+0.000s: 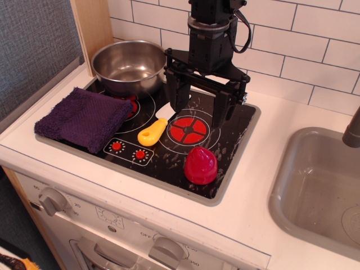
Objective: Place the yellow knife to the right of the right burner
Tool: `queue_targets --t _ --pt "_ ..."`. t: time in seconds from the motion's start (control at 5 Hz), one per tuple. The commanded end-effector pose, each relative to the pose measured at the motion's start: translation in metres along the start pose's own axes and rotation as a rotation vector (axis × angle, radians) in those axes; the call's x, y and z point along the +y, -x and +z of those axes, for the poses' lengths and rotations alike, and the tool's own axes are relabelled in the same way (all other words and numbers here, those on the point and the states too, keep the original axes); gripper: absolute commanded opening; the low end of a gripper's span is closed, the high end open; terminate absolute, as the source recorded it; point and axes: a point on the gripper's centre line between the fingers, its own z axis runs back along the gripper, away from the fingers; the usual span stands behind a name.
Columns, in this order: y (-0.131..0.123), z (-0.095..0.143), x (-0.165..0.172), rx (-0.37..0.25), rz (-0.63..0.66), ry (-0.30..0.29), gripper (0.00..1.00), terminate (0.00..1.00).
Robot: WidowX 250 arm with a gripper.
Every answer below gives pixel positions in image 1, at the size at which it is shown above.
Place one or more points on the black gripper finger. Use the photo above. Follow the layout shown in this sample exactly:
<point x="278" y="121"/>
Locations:
<point x="178" y="90"/>
<point x="224" y="105"/>

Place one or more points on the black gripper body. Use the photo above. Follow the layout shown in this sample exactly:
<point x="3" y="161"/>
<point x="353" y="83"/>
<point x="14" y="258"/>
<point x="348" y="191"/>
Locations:
<point x="208" y="62"/>

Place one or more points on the yellow toy knife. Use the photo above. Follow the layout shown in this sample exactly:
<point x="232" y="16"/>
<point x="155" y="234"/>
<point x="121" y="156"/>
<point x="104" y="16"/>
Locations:
<point x="151" y="135"/>

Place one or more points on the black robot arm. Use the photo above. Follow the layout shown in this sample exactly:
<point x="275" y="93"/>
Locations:
<point x="213" y="12"/>

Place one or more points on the stainless steel pot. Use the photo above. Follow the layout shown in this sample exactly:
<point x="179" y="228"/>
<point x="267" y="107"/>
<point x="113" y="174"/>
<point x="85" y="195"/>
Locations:
<point x="130" y="68"/>

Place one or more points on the black toy stovetop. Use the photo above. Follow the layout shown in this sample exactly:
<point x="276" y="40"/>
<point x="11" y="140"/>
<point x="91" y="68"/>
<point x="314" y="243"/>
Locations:
<point x="150" y="151"/>

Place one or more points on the red toy strawberry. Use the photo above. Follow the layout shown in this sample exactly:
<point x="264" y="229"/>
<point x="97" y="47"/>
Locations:
<point x="201" y="166"/>

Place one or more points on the purple folded cloth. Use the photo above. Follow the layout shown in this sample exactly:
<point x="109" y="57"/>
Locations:
<point x="85" y="119"/>

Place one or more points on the wooden side panel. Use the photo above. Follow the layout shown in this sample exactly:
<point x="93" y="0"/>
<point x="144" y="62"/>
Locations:
<point x="92" y="19"/>

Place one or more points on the grey sink basin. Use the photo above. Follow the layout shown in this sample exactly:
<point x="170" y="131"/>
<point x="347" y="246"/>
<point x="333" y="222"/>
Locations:
<point x="315" y="196"/>

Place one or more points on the grey faucet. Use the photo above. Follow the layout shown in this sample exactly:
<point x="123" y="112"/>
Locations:
<point x="351" y="136"/>

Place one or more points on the grey right oven knob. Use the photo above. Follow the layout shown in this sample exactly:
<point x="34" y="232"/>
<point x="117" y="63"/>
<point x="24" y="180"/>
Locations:
<point x="167" y="252"/>

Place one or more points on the grey oven knob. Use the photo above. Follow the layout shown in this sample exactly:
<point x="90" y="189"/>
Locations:
<point x="167" y="252"/>
<point x="52" y="201"/>

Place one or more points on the grey left oven knob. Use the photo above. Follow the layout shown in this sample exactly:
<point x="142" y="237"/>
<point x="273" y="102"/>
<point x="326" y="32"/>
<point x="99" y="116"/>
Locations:
<point x="52" y="201"/>

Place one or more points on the white toy oven front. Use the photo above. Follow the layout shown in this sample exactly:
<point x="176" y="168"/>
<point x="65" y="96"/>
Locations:
<point x="87" y="236"/>

